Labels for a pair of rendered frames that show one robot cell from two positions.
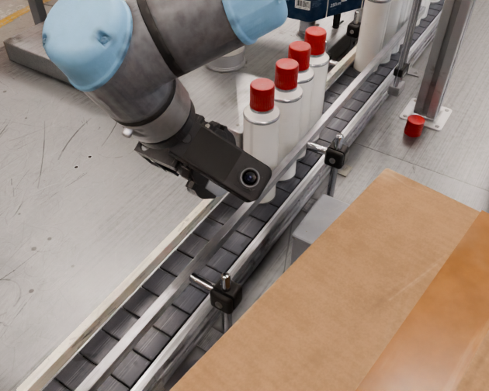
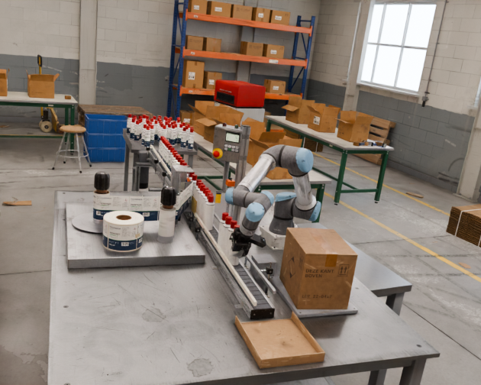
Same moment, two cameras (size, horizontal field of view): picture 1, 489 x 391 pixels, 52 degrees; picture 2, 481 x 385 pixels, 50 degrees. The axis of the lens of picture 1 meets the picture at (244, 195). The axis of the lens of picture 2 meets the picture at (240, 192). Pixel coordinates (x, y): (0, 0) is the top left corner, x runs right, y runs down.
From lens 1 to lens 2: 2.09 m
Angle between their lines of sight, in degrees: 52
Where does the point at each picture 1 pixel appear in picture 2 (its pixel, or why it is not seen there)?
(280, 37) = not seen: hidden behind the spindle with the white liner
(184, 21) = (266, 205)
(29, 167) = (151, 289)
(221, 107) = (188, 250)
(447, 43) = (237, 211)
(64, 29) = (256, 210)
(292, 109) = not seen: hidden behind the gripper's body
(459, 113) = not seen: hidden behind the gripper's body
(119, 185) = (186, 282)
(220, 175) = (259, 241)
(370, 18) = (211, 210)
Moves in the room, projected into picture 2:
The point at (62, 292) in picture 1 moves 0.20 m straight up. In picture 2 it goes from (217, 304) to (221, 263)
